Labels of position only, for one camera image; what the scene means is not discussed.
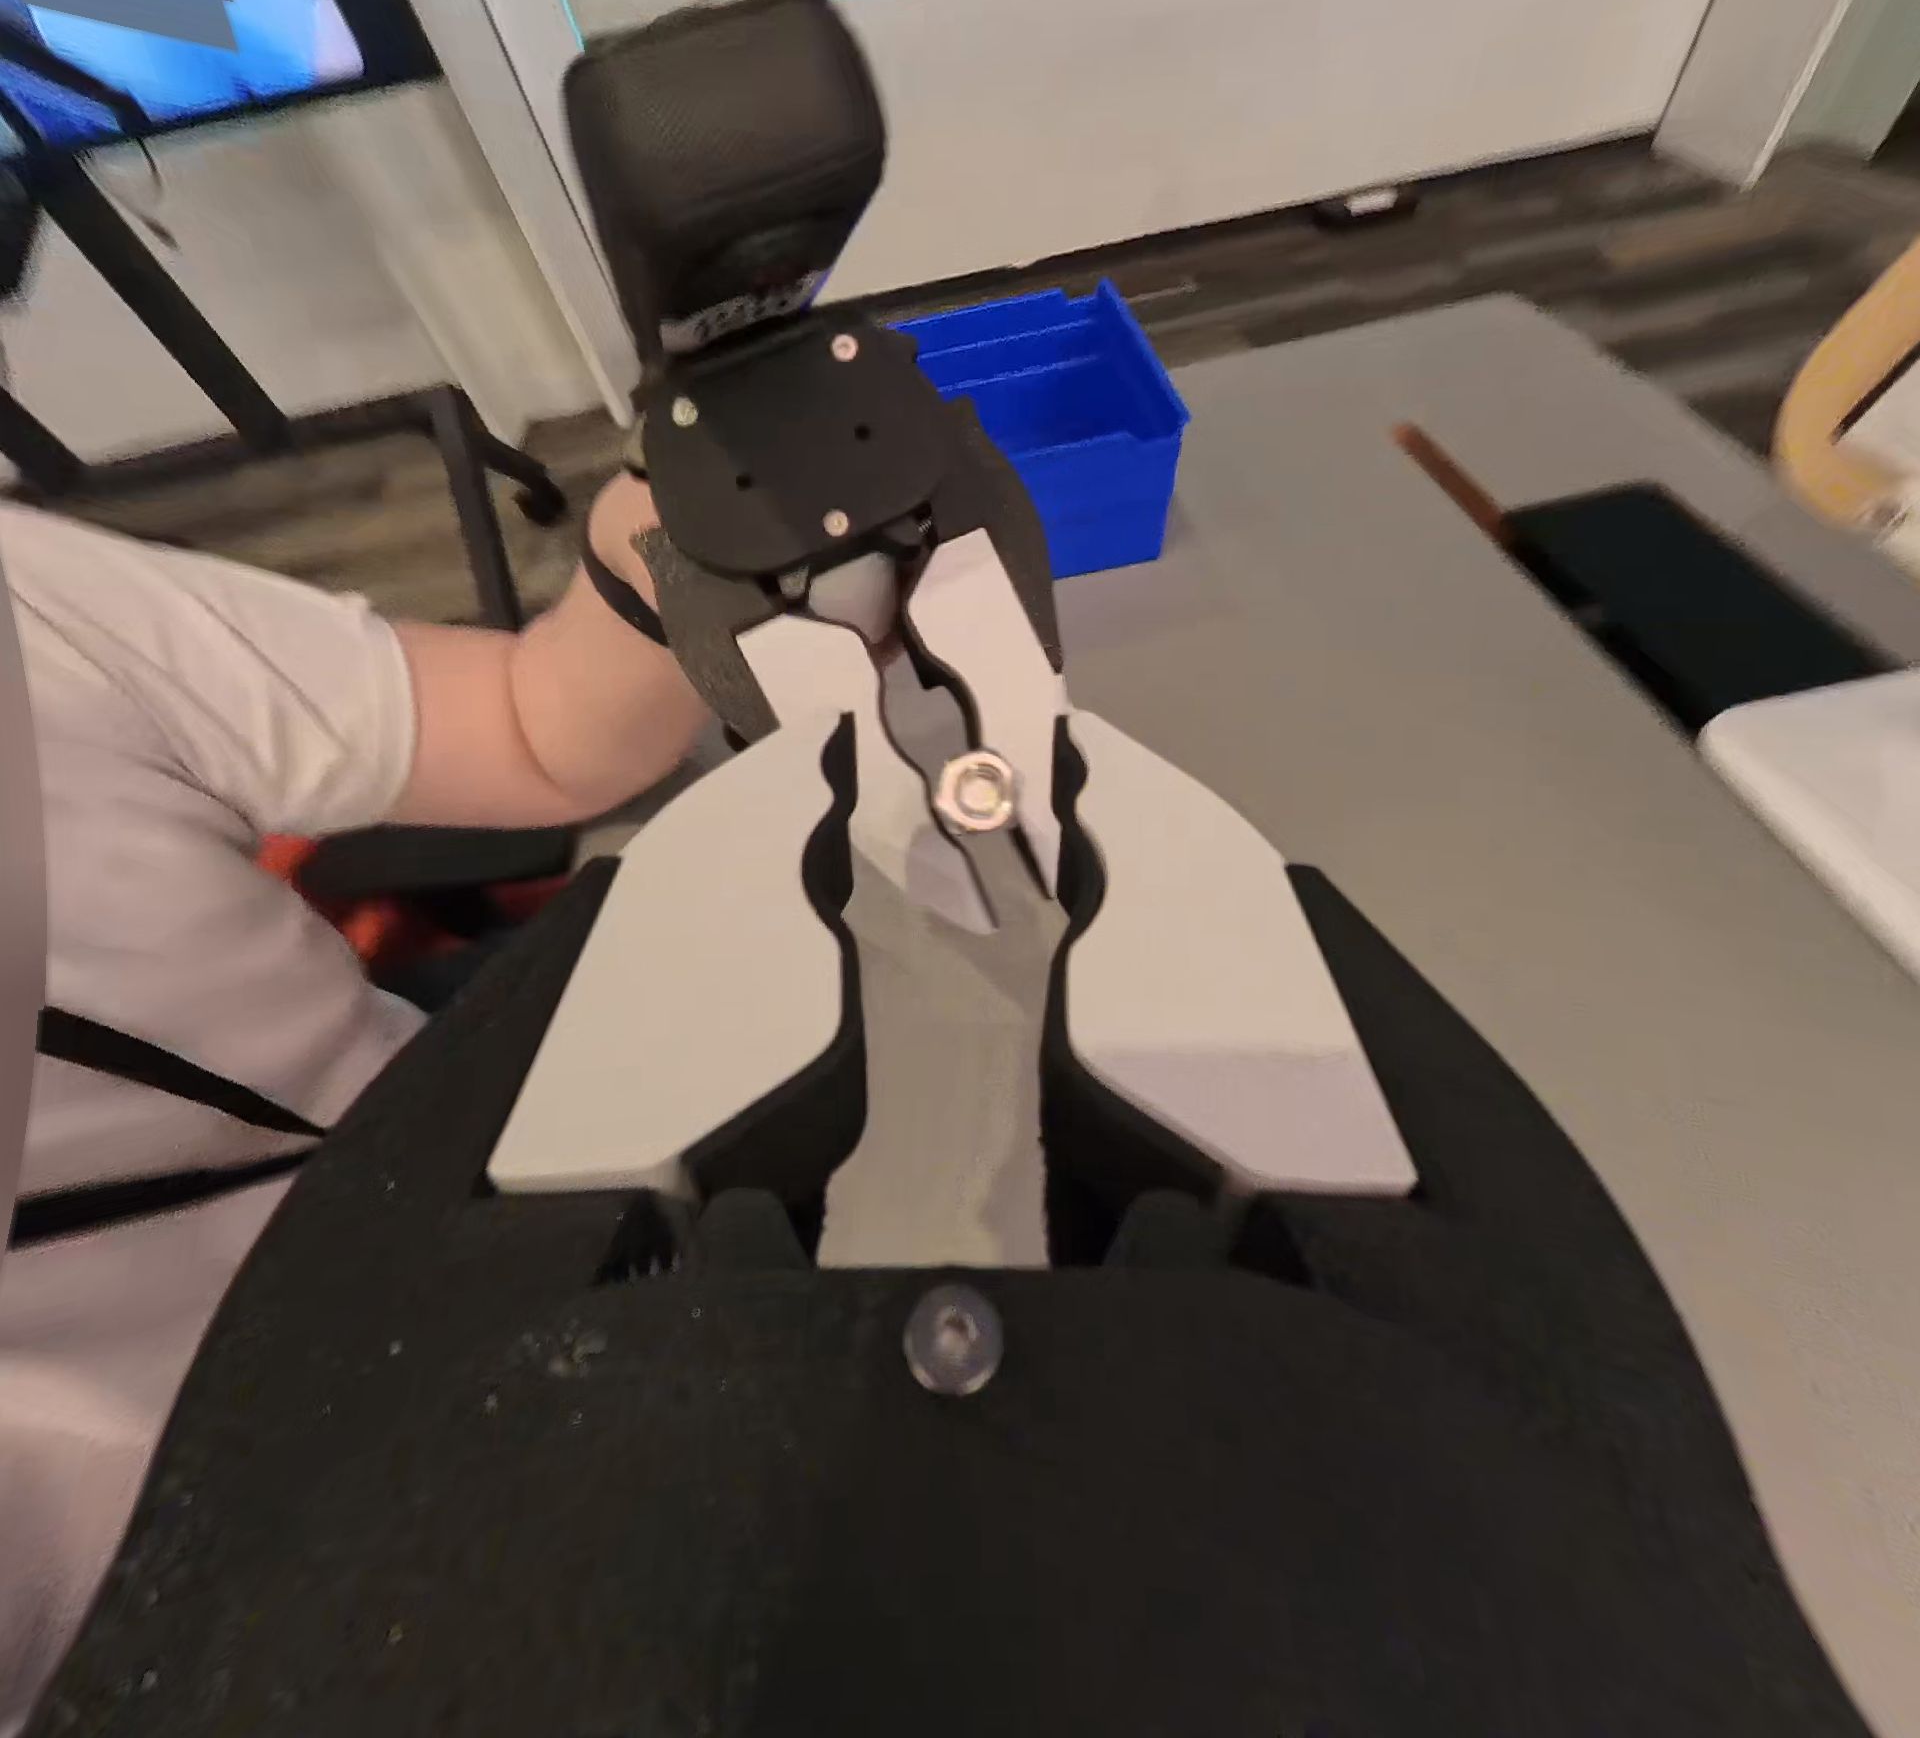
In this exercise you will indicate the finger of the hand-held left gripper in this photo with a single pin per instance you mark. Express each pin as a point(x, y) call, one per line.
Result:
point(991, 628)
point(810, 672)

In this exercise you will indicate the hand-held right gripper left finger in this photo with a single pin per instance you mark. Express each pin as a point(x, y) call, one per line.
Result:
point(675, 1003)

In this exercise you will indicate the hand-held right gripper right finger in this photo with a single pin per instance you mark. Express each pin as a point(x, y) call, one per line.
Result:
point(1230, 1003)

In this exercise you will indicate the blue plastic bin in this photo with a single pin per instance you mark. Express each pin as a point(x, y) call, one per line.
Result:
point(1080, 463)

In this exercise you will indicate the person's left forearm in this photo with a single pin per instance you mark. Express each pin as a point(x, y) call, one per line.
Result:
point(601, 719)

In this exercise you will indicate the person's left hand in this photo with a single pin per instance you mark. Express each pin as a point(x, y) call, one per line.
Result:
point(622, 538)

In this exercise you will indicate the black chair armrest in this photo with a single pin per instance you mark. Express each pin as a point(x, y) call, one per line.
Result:
point(434, 861)

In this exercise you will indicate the orange cloth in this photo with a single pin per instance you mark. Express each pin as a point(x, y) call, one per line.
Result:
point(382, 929)

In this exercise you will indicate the black floor box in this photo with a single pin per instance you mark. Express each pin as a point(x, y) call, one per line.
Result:
point(1365, 205)

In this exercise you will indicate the black rolling stand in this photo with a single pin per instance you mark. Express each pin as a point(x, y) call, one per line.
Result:
point(169, 298)

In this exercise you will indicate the white stand base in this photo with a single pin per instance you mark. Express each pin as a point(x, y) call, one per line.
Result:
point(1831, 792)

